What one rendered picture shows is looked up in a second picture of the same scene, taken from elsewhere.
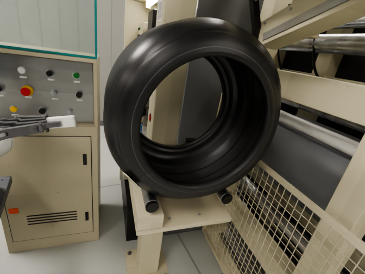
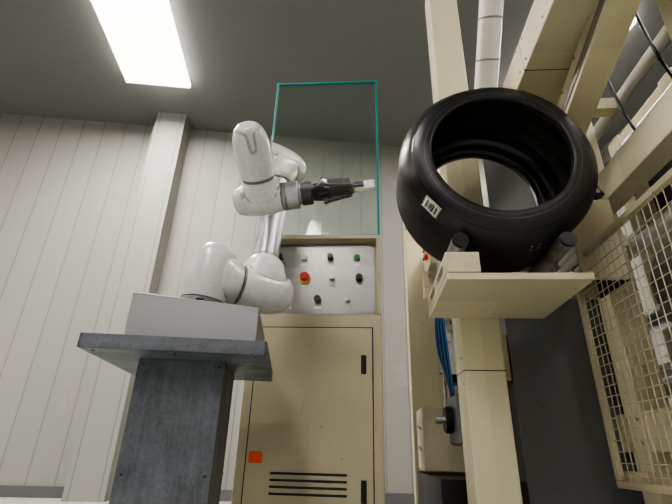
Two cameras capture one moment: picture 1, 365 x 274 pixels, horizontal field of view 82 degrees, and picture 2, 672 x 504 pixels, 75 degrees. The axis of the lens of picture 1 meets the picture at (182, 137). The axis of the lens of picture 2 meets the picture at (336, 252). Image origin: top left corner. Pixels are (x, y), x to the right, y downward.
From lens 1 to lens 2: 116 cm
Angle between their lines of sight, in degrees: 53
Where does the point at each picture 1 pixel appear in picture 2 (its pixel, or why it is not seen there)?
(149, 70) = (432, 114)
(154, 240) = (503, 484)
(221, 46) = (487, 92)
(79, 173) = (355, 390)
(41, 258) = not seen: outside the picture
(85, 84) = (365, 267)
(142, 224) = (451, 261)
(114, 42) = (388, 342)
